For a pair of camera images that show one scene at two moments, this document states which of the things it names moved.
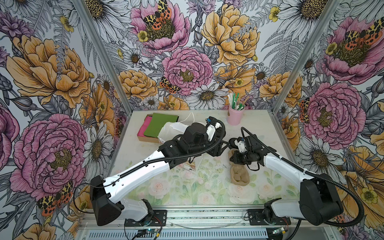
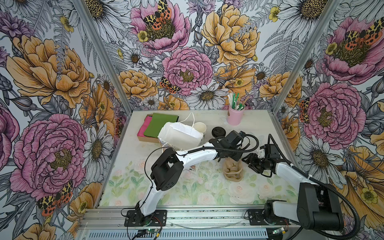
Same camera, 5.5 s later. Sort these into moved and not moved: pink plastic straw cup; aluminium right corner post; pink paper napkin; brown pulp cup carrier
Moved: brown pulp cup carrier
Not moved: pink paper napkin; aluminium right corner post; pink plastic straw cup
